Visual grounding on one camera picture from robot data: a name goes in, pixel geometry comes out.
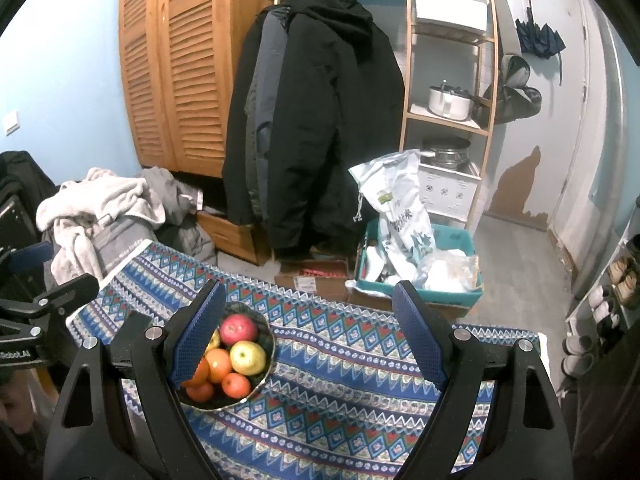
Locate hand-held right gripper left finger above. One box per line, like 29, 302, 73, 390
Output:
42, 280, 228, 480

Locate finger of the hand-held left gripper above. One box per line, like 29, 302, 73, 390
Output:
30, 274, 101, 313
0, 241, 55, 276

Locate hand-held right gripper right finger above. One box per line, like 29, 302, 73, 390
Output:
392, 280, 573, 480

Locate red apple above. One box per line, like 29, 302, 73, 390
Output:
220, 314, 259, 346

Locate yellow green apple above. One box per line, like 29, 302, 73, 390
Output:
230, 341, 267, 376

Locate dark glass scalloped bowl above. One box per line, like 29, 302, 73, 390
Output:
177, 302, 277, 411

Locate clear plastic bag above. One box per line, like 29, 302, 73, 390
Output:
415, 250, 481, 291

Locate grey printed bag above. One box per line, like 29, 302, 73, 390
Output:
90, 215, 156, 281

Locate black cloth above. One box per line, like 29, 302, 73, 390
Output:
0, 150, 58, 261

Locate blue patterned tablecloth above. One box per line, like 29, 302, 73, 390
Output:
67, 240, 543, 480

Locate pile of grey clothes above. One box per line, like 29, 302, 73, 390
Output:
36, 167, 166, 281

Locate teal cardboard box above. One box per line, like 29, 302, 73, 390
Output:
356, 220, 485, 306

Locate dark grey cloth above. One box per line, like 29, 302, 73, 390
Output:
160, 222, 218, 266

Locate wooden drawer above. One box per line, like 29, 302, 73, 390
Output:
197, 210, 273, 266

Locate red label cardboard box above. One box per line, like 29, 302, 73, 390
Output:
274, 259, 351, 301

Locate white printed rice bag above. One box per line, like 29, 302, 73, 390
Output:
348, 150, 436, 281

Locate white perforated basket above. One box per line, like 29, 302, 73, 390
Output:
417, 162, 482, 221

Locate grey hoodie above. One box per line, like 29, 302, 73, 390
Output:
135, 167, 201, 226

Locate shoe rack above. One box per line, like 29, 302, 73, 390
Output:
562, 232, 640, 376

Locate steel pot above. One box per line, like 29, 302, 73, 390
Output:
420, 138, 472, 167

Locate white cooking pot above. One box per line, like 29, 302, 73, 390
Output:
427, 80, 476, 121

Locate black hooded coat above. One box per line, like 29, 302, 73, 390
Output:
222, 0, 406, 256

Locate wooden louvered wardrobe door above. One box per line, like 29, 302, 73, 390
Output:
118, 0, 281, 178

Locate dark hanging bag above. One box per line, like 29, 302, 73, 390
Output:
482, 85, 543, 126

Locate wooden shelf rack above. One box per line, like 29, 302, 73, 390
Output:
400, 0, 501, 231

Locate white door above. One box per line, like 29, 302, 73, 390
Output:
550, 0, 616, 301

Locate grey jacket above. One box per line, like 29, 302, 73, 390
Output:
245, 10, 291, 211

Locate grey hanging cap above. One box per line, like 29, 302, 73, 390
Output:
500, 54, 532, 91

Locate dark folded umbrella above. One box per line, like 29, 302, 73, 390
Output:
515, 17, 567, 58

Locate white storage box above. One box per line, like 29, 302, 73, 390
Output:
414, 0, 488, 31

